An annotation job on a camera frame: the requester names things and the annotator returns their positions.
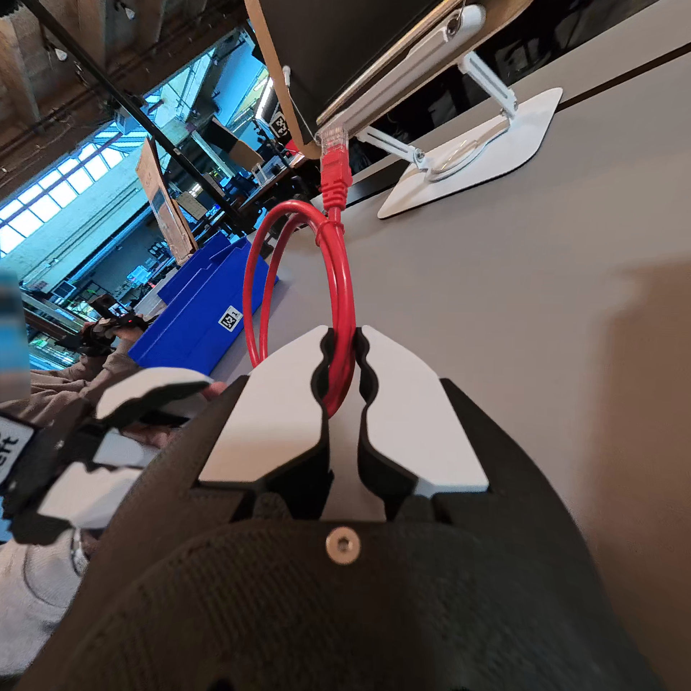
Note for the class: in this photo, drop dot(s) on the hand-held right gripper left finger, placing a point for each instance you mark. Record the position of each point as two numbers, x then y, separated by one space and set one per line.
264 416

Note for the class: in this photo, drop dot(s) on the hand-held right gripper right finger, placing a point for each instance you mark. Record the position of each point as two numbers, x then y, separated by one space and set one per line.
415 421

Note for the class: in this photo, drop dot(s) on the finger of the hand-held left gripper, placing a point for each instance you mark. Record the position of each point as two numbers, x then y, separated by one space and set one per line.
151 387
91 497

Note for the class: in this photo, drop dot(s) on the another person's forearm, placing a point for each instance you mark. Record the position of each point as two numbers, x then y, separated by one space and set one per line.
70 383

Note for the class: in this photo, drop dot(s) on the person's left forearm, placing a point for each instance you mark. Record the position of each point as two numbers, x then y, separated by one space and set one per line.
32 594

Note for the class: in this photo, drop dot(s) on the blue bin with square tag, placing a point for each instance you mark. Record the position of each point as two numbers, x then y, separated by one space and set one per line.
188 330

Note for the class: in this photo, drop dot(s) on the blue plastic bin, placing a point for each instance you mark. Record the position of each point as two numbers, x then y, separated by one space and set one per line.
181 281

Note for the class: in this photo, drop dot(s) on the brown cardboard sign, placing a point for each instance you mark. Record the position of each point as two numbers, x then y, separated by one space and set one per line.
164 205

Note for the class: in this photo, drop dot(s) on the black metal pole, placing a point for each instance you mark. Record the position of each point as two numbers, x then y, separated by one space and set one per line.
172 149

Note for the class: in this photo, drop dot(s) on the hanging cardboard panel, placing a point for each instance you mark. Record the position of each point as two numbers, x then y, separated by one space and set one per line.
238 143

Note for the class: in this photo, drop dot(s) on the white folding stand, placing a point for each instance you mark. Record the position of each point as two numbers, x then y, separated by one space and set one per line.
485 157

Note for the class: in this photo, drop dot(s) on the square fiducial tag sign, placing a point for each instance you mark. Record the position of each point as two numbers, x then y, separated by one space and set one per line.
279 126

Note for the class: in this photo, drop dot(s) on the black board with plywood edge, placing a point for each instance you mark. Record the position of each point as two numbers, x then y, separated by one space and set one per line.
345 49

